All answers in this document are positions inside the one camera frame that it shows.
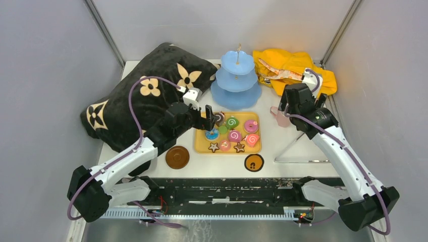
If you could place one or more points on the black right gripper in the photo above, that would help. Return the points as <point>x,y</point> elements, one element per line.
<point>321,101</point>

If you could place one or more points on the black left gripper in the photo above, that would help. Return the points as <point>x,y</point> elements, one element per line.
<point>202,122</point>

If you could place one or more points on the chocolate swirl roll cake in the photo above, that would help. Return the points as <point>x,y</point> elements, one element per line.
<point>220,118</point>

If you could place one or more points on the star cookie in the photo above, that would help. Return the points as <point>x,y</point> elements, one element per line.
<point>239,148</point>
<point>213,147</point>

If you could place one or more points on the pink frosted donut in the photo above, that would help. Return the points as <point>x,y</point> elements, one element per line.
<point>251,126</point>

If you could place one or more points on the salmon swirl cake slice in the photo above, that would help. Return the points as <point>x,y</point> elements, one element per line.
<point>251,139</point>

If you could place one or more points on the metal serving tongs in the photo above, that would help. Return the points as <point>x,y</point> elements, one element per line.
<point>301,150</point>

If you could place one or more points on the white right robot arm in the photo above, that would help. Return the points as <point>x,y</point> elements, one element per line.
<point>365,201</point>

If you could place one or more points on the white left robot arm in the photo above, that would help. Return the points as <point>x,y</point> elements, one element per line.
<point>93,190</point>

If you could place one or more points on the green macaron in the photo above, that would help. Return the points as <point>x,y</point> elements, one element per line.
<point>222,130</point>

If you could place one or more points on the blue frosted donut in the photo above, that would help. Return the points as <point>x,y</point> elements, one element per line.
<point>212,135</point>

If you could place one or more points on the green swirl roll cake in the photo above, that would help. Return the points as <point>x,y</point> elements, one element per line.
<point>231,123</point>

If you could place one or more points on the yellow serving tray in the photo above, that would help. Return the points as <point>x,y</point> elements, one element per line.
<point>201,144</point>

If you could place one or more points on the pink mug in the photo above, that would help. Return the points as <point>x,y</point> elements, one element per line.
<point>280,118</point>

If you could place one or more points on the pink swirl roll cake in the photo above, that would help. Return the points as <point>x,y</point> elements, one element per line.
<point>234,136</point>

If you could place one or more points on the pink round candy cake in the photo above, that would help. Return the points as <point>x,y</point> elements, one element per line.
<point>224,145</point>

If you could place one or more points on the yellow garment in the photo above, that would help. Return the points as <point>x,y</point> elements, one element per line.
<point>276,68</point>

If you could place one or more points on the blue three-tier cake stand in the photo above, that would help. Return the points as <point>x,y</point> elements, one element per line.
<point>236,86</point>

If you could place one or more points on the brown round coaster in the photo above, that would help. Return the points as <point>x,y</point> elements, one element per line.
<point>177,157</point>

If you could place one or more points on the yellow black round coaster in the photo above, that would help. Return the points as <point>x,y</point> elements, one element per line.
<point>254,162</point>

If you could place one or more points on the black floral plush pillow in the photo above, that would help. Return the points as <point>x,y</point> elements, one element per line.
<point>145,91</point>

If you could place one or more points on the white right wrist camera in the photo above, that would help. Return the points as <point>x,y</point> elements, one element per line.
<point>313,80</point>

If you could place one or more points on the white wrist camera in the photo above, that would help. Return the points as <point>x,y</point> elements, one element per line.
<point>313,80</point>
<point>191,98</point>

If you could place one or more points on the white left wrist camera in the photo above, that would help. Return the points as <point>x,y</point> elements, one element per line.
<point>191,98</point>

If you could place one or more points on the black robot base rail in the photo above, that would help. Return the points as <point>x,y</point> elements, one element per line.
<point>226,196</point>

